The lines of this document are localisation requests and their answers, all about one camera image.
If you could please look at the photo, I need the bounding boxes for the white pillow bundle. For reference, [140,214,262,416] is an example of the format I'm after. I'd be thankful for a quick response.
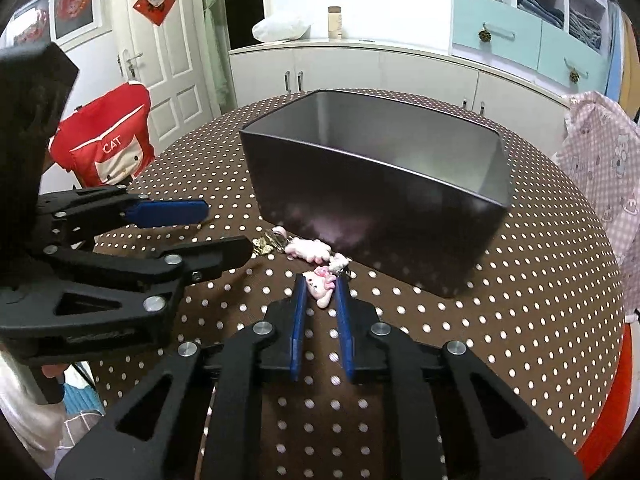
[252,14,310,44]

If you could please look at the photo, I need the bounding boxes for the white panel door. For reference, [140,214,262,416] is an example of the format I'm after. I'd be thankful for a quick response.
[110,0,220,154]

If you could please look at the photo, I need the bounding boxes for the white low sideboard cabinet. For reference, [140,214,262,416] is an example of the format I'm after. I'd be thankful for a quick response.
[228,37,572,158]

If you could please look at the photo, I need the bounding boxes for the pink cat charm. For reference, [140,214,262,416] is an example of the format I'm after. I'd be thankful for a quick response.
[303,266,337,309]

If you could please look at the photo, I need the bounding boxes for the hanging clothes row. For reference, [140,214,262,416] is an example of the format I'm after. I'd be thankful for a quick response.
[605,0,639,124]

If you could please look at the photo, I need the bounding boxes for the red diamond door decoration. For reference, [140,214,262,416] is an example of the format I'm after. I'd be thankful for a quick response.
[134,0,176,26]

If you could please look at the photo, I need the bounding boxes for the beige bottle with lid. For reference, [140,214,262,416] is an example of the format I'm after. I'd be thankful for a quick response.
[328,6,343,40]

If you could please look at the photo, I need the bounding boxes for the green door curtain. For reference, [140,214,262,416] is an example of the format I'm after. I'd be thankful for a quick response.
[202,0,236,113]

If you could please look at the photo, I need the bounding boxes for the person's left hand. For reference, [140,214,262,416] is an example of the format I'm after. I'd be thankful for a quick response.
[41,364,70,379]

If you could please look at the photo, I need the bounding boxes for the red cat chair cover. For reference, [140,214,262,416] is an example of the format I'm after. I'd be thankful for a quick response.
[50,81,155,188]

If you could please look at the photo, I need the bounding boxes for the turquoise drawer unit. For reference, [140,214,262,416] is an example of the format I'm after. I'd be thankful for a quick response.
[450,0,608,93]

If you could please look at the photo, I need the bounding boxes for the brown polka dot tablecloth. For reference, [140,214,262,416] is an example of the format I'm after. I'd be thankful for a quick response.
[96,96,631,479]

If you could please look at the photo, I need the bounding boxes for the pink checked cloth cover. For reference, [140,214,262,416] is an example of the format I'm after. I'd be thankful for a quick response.
[553,91,640,323]

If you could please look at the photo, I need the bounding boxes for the pink bunny charm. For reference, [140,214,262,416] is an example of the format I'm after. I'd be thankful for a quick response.
[284,237,332,266]

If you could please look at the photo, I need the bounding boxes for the white sleeve left forearm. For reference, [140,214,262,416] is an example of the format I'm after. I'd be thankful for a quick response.
[1,351,104,478]

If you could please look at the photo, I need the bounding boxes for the window with red decorations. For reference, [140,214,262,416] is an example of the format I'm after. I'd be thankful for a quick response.
[1,0,112,51]

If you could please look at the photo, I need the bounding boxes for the grey metal tin box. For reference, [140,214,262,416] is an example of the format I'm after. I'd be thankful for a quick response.
[240,90,512,298]

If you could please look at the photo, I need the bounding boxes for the small silver charm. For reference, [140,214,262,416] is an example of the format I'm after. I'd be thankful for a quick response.
[252,226,292,257]

